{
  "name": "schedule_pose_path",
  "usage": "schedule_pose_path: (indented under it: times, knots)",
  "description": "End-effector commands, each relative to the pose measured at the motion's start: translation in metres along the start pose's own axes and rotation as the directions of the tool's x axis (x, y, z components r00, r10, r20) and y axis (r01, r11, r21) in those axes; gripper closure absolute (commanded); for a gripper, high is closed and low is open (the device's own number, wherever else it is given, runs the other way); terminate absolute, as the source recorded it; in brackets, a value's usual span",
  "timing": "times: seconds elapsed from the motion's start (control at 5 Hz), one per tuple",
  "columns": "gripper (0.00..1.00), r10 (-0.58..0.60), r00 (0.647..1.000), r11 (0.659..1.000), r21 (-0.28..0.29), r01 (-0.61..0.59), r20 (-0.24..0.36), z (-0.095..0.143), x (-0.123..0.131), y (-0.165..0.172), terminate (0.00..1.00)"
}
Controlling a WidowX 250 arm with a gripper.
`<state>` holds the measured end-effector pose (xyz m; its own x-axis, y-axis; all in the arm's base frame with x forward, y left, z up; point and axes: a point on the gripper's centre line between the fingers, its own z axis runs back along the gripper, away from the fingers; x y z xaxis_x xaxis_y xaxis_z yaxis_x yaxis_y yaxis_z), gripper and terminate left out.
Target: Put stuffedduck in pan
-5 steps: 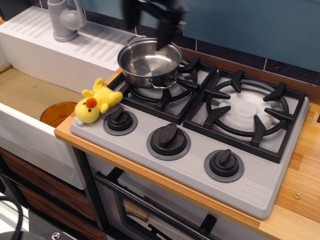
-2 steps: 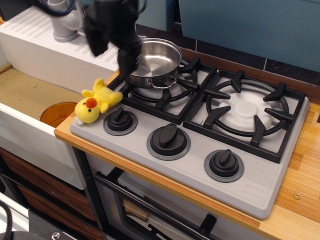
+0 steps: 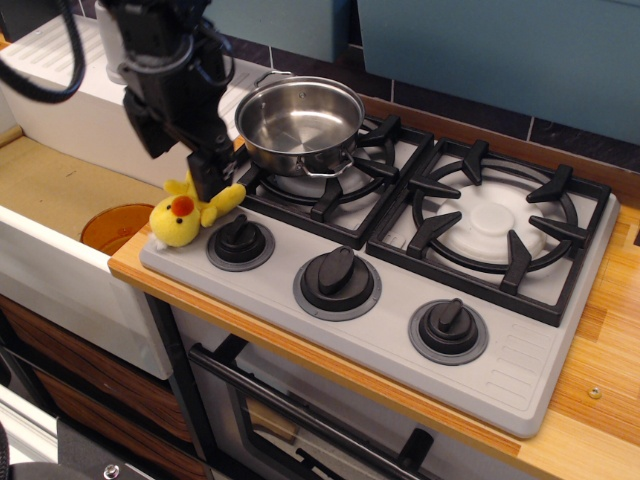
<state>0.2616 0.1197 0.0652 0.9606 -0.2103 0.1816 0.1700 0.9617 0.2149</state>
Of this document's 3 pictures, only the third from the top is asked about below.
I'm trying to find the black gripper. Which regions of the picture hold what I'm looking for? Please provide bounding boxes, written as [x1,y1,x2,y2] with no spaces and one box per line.
[119,29,235,202]

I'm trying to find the yellow stuffed duck toy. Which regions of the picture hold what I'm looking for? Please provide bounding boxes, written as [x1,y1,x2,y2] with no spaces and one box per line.
[149,172,246,250]

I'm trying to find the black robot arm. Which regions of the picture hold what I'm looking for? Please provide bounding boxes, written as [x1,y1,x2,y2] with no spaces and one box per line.
[105,1,236,201]

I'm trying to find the stainless steel pan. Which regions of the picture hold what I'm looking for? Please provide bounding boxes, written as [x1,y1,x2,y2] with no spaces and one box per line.
[235,72,365,178]

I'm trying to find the grey toy faucet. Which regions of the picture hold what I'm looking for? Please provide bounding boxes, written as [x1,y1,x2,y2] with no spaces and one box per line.
[95,1,126,85]

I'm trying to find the black left stove knob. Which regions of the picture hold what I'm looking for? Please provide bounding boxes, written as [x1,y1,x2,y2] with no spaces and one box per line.
[206,214,275,272]

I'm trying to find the black stove knob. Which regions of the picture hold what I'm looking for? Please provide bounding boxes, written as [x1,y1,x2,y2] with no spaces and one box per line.
[293,246,382,322]
[206,214,275,272]
[408,298,489,366]

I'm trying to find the white toy sink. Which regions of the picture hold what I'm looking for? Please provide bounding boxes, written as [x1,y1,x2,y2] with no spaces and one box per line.
[0,11,274,381]

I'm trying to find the black middle stove knob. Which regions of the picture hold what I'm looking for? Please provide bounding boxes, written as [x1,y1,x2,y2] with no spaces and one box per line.
[293,246,382,322]

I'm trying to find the black left burner grate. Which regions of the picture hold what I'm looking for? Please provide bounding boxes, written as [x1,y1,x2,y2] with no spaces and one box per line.
[216,115,435,250]

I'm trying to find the black burner grate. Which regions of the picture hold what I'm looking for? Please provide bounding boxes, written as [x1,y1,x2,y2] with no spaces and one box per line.
[216,115,435,250]
[366,139,619,327]

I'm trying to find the wooden drawer cabinet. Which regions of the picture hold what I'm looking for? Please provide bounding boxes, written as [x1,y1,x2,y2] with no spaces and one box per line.
[1,298,212,479]

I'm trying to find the grey toy stove top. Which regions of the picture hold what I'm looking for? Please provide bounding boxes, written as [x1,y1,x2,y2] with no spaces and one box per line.
[138,115,621,440]

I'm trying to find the black right stove knob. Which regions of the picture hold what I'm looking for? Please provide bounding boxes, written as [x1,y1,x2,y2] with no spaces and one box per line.
[408,298,489,366]

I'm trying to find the black right burner grate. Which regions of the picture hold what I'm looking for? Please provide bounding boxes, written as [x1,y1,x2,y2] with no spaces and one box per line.
[366,139,619,327]

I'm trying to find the black braided cable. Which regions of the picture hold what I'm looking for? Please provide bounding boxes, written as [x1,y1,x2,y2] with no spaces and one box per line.
[0,0,89,105]

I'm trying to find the oven door with handle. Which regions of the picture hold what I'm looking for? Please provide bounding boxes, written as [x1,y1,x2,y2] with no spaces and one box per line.
[187,333,501,480]

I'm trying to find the teal wall cabinet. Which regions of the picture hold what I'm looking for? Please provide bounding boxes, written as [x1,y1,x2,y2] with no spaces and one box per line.
[205,1,639,143]

